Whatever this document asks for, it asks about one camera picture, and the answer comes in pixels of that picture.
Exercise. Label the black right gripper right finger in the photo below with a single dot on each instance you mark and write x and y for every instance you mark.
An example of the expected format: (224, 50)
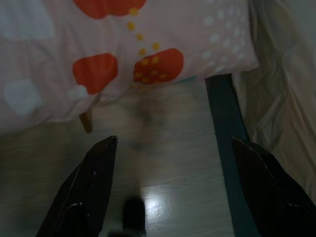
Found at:
(276, 197)

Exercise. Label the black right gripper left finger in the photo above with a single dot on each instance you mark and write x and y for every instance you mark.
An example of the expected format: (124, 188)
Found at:
(84, 197)

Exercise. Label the pink orange patterned pillow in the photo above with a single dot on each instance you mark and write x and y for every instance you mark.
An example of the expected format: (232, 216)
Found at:
(49, 61)

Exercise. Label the wooden chair leg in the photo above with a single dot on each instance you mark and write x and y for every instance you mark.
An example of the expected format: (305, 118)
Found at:
(86, 123)

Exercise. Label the cream bed mattress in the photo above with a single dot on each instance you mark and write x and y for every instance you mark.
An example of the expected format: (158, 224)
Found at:
(284, 86)

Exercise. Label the blue upholstered bed frame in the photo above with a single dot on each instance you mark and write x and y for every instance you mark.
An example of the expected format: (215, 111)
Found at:
(222, 118)

